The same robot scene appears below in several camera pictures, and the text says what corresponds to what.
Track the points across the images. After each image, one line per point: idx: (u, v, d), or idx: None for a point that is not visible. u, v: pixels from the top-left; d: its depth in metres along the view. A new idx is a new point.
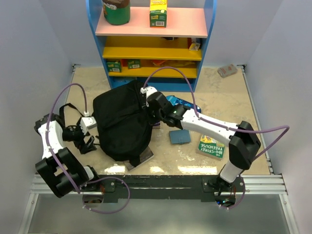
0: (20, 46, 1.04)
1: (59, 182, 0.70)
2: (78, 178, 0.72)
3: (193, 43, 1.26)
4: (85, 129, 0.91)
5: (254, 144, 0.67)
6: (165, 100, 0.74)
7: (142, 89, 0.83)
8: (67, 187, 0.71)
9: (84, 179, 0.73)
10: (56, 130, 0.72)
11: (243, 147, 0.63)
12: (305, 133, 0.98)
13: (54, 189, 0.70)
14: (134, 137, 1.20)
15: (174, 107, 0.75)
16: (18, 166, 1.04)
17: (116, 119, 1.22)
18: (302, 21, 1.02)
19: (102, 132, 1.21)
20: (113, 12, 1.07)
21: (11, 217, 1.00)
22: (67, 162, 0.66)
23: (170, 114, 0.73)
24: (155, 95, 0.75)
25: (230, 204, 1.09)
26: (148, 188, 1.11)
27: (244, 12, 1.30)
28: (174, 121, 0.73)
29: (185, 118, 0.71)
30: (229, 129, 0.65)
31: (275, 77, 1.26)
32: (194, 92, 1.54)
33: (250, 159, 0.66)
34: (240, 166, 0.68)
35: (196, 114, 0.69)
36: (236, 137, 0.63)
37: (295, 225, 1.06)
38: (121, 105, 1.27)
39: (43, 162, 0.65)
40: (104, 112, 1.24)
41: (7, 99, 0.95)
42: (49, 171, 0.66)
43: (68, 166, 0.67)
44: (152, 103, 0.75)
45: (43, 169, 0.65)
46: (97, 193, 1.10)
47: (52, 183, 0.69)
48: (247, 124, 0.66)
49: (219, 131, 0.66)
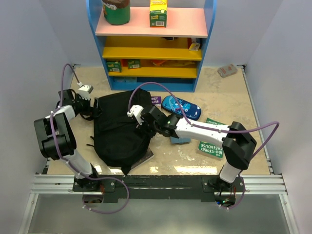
0: (20, 46, 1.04)
1: (48, 141, 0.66)
2: (64, 142, 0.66)
3: (193, 43, 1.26)
4: (87, 97, 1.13)
5: (248, 143, 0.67)
6: (157, 112, 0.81)
7: (128, 113, 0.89)
8: (51, 148, 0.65)
9: (70, 146, 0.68)
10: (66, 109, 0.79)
11: (236, 147, 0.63)
12: (305, 132, 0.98)
13: (40, 147, 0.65)
14: (130, 145, 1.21)
15: (168, 118, 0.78)
16: (18, 165, 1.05)
17: (114, 124, 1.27)
18: (302, 20, 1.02)
19: (99, 135, 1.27)
20: (113, 12, 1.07)
21: (11, 217, 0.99)
22: (60, 121, 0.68)
23: (164, 125, 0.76)
24: (150, 108, 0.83)
25: (230, 204, 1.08)
26: (148, 188, 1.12)
27: (244, 12, 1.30)
28: (169, 131, 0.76)
29: (179, 127, 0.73)
30: (221, 131, 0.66)
31: (275, 77, 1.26)
32: (194, 92, 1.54)
33: (247, 158, 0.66)
34: (238, 166, 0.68)
35: (188, 122, 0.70)
36: (229, 139, 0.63)
37: (295, 225, 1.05)
38: (121, 113, 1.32)
39: (41, 119, 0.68)
40: (104, 116, 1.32)
41: (7, 99, 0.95)
42: (43, 128, 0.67)
43: (59, 126, 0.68)
44: (147, 116, 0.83)
45: (39, 124, 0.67)
46: (97, 193, 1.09)
47: (41, 142, 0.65)
48: (239, 125, 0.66)
49: (211, 135, 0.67)
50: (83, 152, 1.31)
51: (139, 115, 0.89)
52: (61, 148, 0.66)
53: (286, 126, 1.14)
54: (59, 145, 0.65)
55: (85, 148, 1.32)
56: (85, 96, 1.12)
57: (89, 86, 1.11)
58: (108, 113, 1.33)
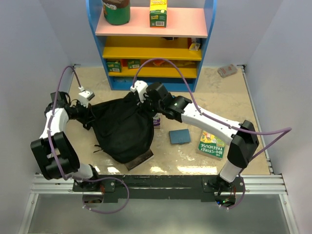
0: (20, 46, 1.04)
1: (49, 165, 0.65)
2: (68, 165, 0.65)
3: (193, 43, 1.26)
4: (87, 103, 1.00)
5: (252, 144, 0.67)
6: (165, 91, 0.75)
7: (132, 88, 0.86)
8: (54, 171, 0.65)
9: (74, 167, 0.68)
10: (59, 119, 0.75)
11: (243, 146, 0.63)
12: (305, 133, 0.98)
13: (42, 171, 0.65)
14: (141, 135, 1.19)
15: (174, 100, 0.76)
16: (18, 165, 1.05)
17: (116, 126, 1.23)
18: (302, 21, 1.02)
19: (104, 140, 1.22)
20: (113, 12, 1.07)
21: (11, 217, 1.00)
22: (60, 145, 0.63)
23: (170, 107, 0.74)
24: (155, 86, 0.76)
25: (230, 204, 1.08)
26: (148, 188, 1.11)
27: (244, 12, 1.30)
28: (174, 113, 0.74)
29: (186, 112, 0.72)
30: (231, 127, 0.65)
31: (275, 77, 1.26)
32: (194, 92, 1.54)
33: (248, 157, 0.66)
34: (237, 164, 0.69)
35: (198, 109, 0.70)
36: (239, 136, 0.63)
37: (295, 225, 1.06)
38: (119, 113, 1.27)
39: (38, 141, 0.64)
40: (103, 121, 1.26)
41: (7, 99, 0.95)
42: (42, 151, 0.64)
43: (60, 147, 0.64)
44: (152, 94, 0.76)
45: (36, 148, 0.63)
46: (97, 193, 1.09)
47: (43, 166, 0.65)
48: (249, 124, 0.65)
49: (221, 129, 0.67)
50: (83, 152, 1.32)
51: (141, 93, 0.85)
52: (64, 170, 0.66)
53: (286, 126, 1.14)
54: (62, 167, 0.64)
55: (84, 150, 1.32)
56: (83, 103, 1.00)
57: (89, 92, 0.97)
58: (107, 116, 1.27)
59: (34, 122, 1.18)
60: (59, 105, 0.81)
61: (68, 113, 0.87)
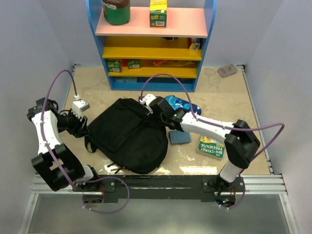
0: (20, 46, 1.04)
1: (55, 177, 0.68)
2: (73, 174, 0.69)
3: (193, 43, 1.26)
4: (79, 114, 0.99)
5: (252, 143, 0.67)
6: (165, 105, 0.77)
7: (142, 101, 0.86)
8: (61, 182, 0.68)
9: (79, 175, 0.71)
10: (50, 125, 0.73)
11: (238, 145, 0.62)
12: (305, 133, 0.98)
13: (49, 184, 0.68)
14: (154, 140, 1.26)
15: (175, 111, 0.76)
16: (18, 165, 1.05)
17: (123, 138, 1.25)
18: (302, 21, 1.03)
19: (116, 154, 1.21)
20: (113, 12, 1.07)
21: (11, 217, 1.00)
22: (63, 158, 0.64)
23: (170, 117, 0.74)
24: (157, 100, 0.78)
25: (230, 204, 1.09)
26: (148, 188, 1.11)
27: (244, 12, 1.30)
28: (175, 124, 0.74)
29: (185, 120, 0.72)
30: (225, 128, 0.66)
31: (275, 77, 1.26)
32: (194, 92, 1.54)
33: (248, 157, 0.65)
34: (238, 165, 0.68)
35: (194, 115, 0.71)
36: (232, 135, 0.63)
37: (295, 225, 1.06)
38: (120, 125, 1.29)
39: (40, 158, 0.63)
40: (107, 137, 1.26)
41: (7, 98, 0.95)
42: (46, 166, 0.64)
43: (64, 160, 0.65)
44: (155, 108, 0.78)
45: (40, 165, 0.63)
46: (97, 193, 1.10)
47: (49, 179, 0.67)
48: (243, 123, 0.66)
49: (215, 131, 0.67)
50: (83, 152, 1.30)
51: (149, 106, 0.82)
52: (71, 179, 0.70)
53: (286, 126, 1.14)
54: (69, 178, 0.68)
55: (85, 150, 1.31)
56: (76, 112, 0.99)
57: (84, 103, 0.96)
58: (108, 131, 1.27)
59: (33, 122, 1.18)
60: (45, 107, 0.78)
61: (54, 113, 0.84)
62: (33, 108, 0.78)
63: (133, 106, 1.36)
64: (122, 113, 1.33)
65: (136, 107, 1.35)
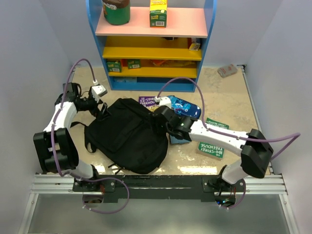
0: (20, 46, 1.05)
1: (48, 158, 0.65)
2: (65, 161, 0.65)
3: (193, 43, 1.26)
4: (97, 98, 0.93)
5: (266, 151, 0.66)
6: (170, 113, 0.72)
7: (155, 98, 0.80)
8: (52, 165, 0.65)
9: (71, 164, 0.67)
10: (67, 113, 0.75)
11: (255, 154, 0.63)
12: (304, 132, 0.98)
13: (40, 164, 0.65)
14: (154, 139, 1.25)
15: (181, 120, 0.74)
16: (18, 165, 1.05)
17: (123, 138, 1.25)
18: (302, 21, 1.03)
19: (116, 154, 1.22)
20: (113, 12, 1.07)
21: (11, 217, 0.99)
22: (60, 139, 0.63)
23: (177, 127, 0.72)
24: (161, 109, 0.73)
25: (230, 204, 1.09)
26: (148, 188, 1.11)
27: (244, 12, 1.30)
28: (182, 133, 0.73)
29: (194, 130, 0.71)
30: (239, 139, 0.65)
31: (275, 77, 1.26)
32: (194, 92, 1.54)
33: (264, 166, 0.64)
34: (253, 175, 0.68)
35: (204, 126, 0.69)
36: (248, 146, 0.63)
37: (295, 225, 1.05)
38: (120, 125, 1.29)
39: (41, 133, 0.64)
40: (107, 138, 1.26)
41: (7, 98, 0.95)
42: (44, 145, 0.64)
43: (61, 143, 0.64)
44: (159, 117, 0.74)
45: (39, 141, 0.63)
46: (97, 193, 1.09)
47: (42, 158, 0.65)
48: (258, 132, 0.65)
49: (229, 142, 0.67)
50: (83, 152, 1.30)
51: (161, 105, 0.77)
52: (62, 166, 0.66)
53: (286, 126, 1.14)
54: (59, 163, 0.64)
55: (84, 150, 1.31)
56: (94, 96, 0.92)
57: (102, 89, 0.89)
58: (108, 131, 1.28)
59: (33, 122, 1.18)
60: (68, 99, 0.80)
61: (77, 107, 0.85)
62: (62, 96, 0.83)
63: (133, 106, 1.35)
64: (122, 113, 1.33)
65: (135, 107, 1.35)
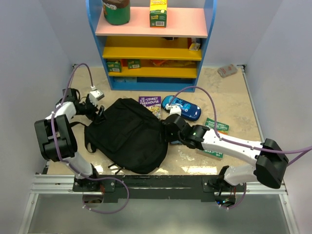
0: (20, 46, 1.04)
1: (48, 144, 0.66)
2: (65, 145, 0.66)
3: (193, 43, 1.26)
4: (95, 102, 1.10)
5: (282, 161, 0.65)
6: (183, 122, 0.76)
7: (167, 106, 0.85)
8: (52, 150, 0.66)
9: (71, 149, 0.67)
10: (67, 108, 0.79)
11: (270, 165, 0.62)
12: (304, 132, 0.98)
13: (41, 150, 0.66)
14: (155, 140, 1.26)
15: (193, 129, 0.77)
16: (18, 165, 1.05)
17: (124, 138, 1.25)
18: (302, 20, 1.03)
19: (116, 154, 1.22)
20: (113, 12, 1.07)
21: (11, 217, 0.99)
22: (60, 124, 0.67)
23: (189, 137, 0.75)
24: (172, 118, 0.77)
25: (230, 204, 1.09)
26: (148, 188, 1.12)
27: (243, 12, 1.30)
28: (195, 143, 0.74)
29: (206, 140, 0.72)
30: (254, 148, 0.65)
31: (275, 77, 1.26)
32: (194, 92, 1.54)
33: (280, 177, 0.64)
34: (269, 186, 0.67)
35: (218, 135, 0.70)
36: (263, 157, 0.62)
37: (295, 225, 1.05)
38: (121, 126, 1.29)
39: (41, 120, 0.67)
40: (107, 138, 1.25)
41: (7, 98, 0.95)
42: (44, 131, 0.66)
43: (61, 128, 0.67)
44: (170, 126, 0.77)
45: (39, 126, 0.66)
46: (97, 193, 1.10)
47: (42, 144, 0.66)
48: (273, 142, 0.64)
49: (243, 152, 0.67)
50: (83, 152, 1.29)
51: (172, 113, 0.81)
52: (62, 151, 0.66)
53: (286, 126, 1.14)
54: (59, 147, 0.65)
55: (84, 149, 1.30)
56: (93, 101, 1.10)
57: (100, 93, 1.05)
58: (108, 131, 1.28)
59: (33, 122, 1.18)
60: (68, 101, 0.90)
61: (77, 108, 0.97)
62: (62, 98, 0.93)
63: (133, 107, 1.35)
64: (122, 113, 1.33)
65: (135, 107, 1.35)
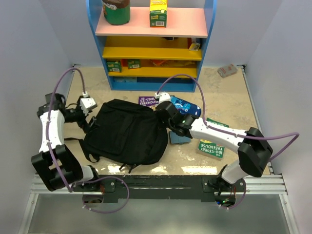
0: (20, 45, 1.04)
1: (52, 177, 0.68)
2: (70, 177, 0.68)
3: (193, 43, 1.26)
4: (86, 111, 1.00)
5: (264, 150, 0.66)
6: (174, 109, 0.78)
7: (156, 95, 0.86)
8: (58, 183, 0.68)
9: (77, 178, 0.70)
10: (56, 123, 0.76)
11: (252, 152, 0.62)
12: (304, 133, 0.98)
13: (46, 183, 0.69)
14: (152, 129, 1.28)
15: (184, 117, 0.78)
16: (18, 165, 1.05)
17: (124, 137, 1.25)
18: (302, 20, 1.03)
19: (122, 155, 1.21)
20: (113, 12, 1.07)
21: (11, 217, 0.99)
22: (61, 158, 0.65)
23: (179, 124, 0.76)
24: (165, 104, 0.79)
25: (230, 204, 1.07)
26: (148, 187, 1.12)
27: (243, 13, 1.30)
28: (183, 130, 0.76)
29: (194, 127, 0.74)
30: (237, 136, 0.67)
31: (275, 77, 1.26)
32: (194, 92, 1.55)
33: (262, 165, 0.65)
34: (253, 175, 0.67)
35: (204, 123, 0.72)
36: (245, 144, 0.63)
37: (295, 225, 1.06)
38: (115, 126, 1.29)
39: (39, 155, 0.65)
40: (108, 142, 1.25)
41: (7, 98, 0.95)
42: (44, 165, 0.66)
43: (63, 162, 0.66)
44: (162, 112, 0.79)
45: (39, 164, 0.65)
46: (97, 193, 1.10)
47: (46, 179, 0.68)
48: (256, 130, 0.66)
49: (227, 139, 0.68)
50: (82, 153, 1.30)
51: (161, 101, 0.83)
52: (68, 182, 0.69)
53: (287, 126, 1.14)
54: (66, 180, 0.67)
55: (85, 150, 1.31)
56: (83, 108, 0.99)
57: (92, 103, 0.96)
58: (105, 136, 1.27)
59: (33, 122, 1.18)
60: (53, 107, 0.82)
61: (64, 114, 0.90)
62: (43, 107, 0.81)
63: (120, 106, 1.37)
64: (111, 115, 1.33)
65: (124, 106, 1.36)
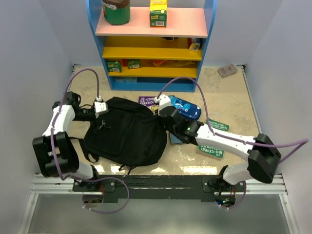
0: (19, 45, 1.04)
1: (48, 163, 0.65)
2: (66, 165, 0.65)
3: (193, 43, 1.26)
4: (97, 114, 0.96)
5: (273, 156, 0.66)
6: (179, 116, 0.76)
7: (155, 99, 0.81)
8: (52, 169, 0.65)
9: (72, 168, 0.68)
10: (65, 116, 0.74)
11: (262, 160, 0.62)
12: (304, 133, 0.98)
13: (40, 168, 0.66)
14: (152, 130, 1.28)
15: (188, 123, 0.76)
16: (18, 165, 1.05)
17: (123, 138, 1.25)
18: (302, 21, 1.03)
19: (121, 157, 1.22)
20: (113, 12, 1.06)
21: (11, 217, 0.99)
22: (61, 143, 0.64)
23: (184, 131, 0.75)
24: (169, 109, 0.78)
25: (230, 204, 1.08)
26: (148, 188, 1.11)
27: (243, 13, 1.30)
28: (189, 137, 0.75)
29: (200, 134, 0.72)
30: (246, 143, 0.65)
31: (275, 77, 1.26)
32: (194, 92, 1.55)
33: (272, 172, 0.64)
34: (263, 182, 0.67)
35: (211, 129, 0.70)
36: (255, 151, 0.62)
37: (295, 225, 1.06)
38: (115, 127, 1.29)
39: (40, 137, 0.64)
40: (107, 143, 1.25)
41: (7, 99, 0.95)
42: (43, 148, 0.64)
43: (61, 147, 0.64)
44: (166, 119, 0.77)
45: (38, 146, 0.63)
46: (97, 193, 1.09)
47: (42, 164, 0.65)
48: (265, 137, 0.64)
49: (236, 146, 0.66)
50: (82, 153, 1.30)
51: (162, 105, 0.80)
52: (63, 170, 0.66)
53: (287, 126, 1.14)
54: (60, 167, 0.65)
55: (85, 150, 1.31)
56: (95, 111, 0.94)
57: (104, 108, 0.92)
58: (105, 136, 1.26)
59: (33, 122, 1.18)
60: (67, 102, 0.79)
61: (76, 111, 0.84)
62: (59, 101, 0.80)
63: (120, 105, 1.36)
64: (111, 115, 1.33)
65: (124, 105, 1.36)
